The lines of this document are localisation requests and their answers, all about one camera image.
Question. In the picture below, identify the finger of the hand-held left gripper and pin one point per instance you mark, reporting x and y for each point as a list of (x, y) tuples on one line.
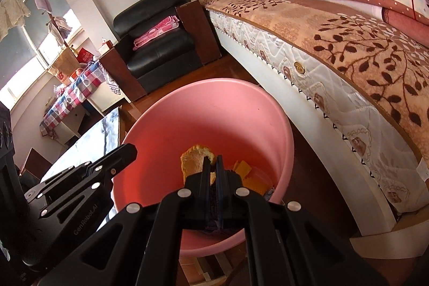
[(114, 157), (100, 180)]

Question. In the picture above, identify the checked tablecloth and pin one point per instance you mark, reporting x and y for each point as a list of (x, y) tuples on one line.
[(70, 95)]

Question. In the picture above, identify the red paper bag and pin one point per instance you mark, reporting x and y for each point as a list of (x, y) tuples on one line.
[(85, 54)]

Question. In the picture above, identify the brown paper bag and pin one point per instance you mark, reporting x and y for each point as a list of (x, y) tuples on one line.
[(65, 68)]

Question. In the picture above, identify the brown leaf pattern blanket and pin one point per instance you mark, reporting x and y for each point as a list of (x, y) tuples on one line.
[(335, 38)]

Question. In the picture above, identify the white desk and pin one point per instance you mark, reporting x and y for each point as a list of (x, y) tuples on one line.
[(100, 98)]

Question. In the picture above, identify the pink folded blanket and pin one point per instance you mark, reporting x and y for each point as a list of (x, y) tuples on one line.
[(156, 31)]

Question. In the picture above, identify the white bed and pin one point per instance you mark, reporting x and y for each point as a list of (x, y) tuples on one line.
[(301, 88)]

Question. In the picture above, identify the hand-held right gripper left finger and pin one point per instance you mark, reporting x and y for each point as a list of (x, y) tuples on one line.
[(201, 192)]

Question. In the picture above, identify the hanging clothes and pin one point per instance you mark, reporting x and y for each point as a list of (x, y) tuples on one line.
[(53, 11)]

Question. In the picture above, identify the black leather armchair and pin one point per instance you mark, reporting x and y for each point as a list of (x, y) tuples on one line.
[(157, 61)]

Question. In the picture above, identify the orange peel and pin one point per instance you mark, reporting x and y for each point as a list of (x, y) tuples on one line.
[(192, 162)]

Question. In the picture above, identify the pink plastic bucket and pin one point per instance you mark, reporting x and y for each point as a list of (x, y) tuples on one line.
[(207, 111)]

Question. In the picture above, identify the dark wooden side table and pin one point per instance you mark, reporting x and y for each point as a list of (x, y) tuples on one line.
[(117, 71), (33, 162), (197, 31)]

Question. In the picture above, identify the blue white wrapper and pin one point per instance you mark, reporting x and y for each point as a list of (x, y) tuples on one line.
[(269, 194)]

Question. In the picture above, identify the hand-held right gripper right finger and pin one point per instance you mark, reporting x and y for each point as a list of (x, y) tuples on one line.
[(231, 192)]

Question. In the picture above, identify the tissue box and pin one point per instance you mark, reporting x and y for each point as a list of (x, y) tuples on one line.
[(105, 46)]

